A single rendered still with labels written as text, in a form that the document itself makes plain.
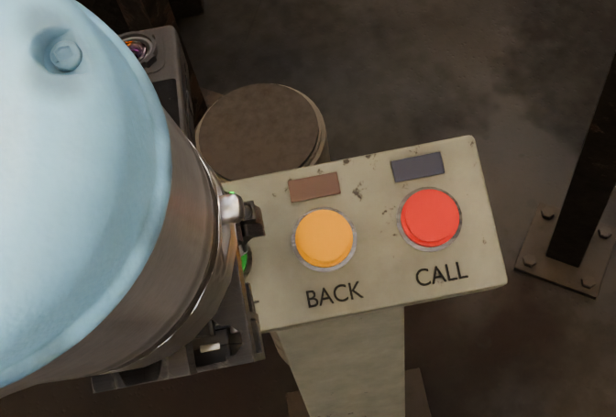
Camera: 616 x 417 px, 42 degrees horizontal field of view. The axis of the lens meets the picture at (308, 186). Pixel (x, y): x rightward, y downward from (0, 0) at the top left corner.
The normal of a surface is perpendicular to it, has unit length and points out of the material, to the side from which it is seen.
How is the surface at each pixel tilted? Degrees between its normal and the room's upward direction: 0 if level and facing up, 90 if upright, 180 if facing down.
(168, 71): 8
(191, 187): 92
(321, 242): 20
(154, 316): 106
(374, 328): 90
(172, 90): 8
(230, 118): 0
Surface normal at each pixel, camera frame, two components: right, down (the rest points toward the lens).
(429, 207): -0.04, -0.19
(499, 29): -0.11, -0.50
